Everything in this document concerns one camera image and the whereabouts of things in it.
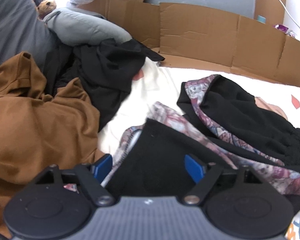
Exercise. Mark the cream cartoon bed sheet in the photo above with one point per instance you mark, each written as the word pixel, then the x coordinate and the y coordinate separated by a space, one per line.
pixel 241 200

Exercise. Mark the black floral-lined garment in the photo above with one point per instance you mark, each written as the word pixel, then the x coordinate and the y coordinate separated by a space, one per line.
pixel 212 118

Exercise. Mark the teddy bear with cap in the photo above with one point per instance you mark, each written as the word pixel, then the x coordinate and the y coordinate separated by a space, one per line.
pixel 45 7

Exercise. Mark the pink printed packet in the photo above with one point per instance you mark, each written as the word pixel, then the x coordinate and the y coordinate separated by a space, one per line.
pixel 285 30

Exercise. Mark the brown cardboard sheet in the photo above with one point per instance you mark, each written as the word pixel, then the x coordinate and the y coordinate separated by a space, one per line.
pixel 191 34

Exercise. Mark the light blue cup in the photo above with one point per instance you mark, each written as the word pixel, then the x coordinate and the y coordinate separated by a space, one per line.
pixel 261 19

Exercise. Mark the brown garment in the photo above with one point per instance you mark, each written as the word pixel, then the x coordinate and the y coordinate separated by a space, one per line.
pixel 38 130

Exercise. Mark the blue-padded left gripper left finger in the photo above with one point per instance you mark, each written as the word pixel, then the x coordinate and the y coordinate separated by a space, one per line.
pixel 102 167

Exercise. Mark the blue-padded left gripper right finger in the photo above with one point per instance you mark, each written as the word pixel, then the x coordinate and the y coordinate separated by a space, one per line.
pixel 195 167

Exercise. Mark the black clothes pile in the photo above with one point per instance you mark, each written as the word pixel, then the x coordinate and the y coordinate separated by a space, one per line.
pixel 106 71

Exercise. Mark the dark grey pillow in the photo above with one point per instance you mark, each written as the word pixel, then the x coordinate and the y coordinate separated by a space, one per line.
pixel 21 30

